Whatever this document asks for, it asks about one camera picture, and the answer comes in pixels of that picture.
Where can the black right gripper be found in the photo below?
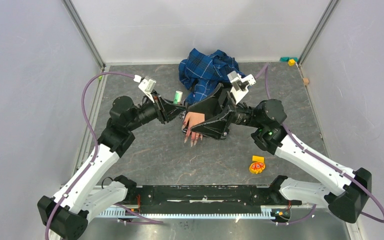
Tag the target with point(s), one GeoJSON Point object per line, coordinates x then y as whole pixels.
{"type": "Point", "coordinates": [210, 105]}

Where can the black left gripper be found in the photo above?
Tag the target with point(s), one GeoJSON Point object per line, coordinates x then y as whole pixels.
{"type": "Point", "coordinates": [167, 110]}

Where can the white cap nail polish bottle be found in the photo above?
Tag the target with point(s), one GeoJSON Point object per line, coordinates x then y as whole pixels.
{"type": "Point", "coordinates": [177, 97]}

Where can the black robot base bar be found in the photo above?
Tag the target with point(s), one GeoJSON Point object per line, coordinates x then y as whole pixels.
{"type": "Point", "coordinates": [203, 199]}

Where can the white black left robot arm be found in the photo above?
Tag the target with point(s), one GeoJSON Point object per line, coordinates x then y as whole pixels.
{"type": "Point", "coordinates": [68, 212]}

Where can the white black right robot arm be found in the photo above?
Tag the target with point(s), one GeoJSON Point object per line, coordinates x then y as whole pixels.
{"type": "Point", "coordinates": [343, 190]}

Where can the fake hand with painted nails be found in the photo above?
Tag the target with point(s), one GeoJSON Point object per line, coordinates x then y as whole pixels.
{"type": "Point", "coordinates": [192, 119]}

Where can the black ribbed block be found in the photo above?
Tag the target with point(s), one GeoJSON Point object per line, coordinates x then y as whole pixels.
{"type": "Point", "coordinates": [223, 136]}

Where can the blue plaid shirt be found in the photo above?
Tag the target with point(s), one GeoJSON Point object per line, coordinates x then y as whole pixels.
{"type": "Point", "coordinates": [201, 73]}

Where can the yellow orange toy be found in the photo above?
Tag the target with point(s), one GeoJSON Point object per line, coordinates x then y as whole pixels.
{"type": "Point", "coordinates": [257, 165]}

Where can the teal block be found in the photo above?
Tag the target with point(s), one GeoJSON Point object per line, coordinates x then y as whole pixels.
{"type": "Point", "coordinates": [287, 59]}

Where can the yellow cube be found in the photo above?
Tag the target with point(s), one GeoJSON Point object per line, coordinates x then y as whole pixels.
{"type": "Point", "coordinates": [291, 62]}

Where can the tan wooden cube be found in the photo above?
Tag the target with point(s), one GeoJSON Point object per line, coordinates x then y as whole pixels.
{"type": "Point", "coordinates": [306, 81]}

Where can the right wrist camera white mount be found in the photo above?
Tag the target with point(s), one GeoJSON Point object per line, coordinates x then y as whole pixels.
{"type": "Point", "coordinates": [240, 85]}

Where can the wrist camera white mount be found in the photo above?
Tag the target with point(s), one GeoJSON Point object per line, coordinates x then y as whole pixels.
{"type": "Point", "coordinates": [240, 85]}
{"type": "Point", "coordinates": [146, 85]}

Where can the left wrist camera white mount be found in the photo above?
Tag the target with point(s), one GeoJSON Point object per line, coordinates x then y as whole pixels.
{"type": "Point", "coordinates": [146, 85]}

